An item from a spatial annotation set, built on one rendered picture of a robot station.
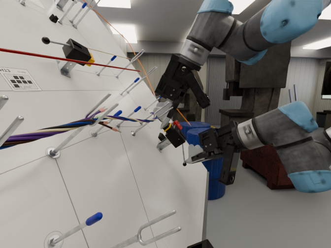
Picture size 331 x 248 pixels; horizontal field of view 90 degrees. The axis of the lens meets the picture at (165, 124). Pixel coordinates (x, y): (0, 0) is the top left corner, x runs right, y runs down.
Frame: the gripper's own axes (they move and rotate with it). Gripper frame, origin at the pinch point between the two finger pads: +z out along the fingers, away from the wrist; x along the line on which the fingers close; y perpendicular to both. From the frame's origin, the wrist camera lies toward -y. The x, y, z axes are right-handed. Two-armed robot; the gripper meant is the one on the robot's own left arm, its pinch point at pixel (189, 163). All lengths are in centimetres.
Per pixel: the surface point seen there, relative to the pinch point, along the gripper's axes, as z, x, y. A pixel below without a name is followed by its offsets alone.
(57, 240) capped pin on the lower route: -10.0, 40.9, -11.2
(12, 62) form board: -3, 48, 17
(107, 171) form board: -4.1, 31.8, -2.5
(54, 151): -6.7, 41.3, 0.3
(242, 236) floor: 50, -119, -55
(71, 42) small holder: -6.9, 40.0, 24.4
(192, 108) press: 226, -384, 236
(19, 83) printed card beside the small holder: -4.2, 46.7, 12.6
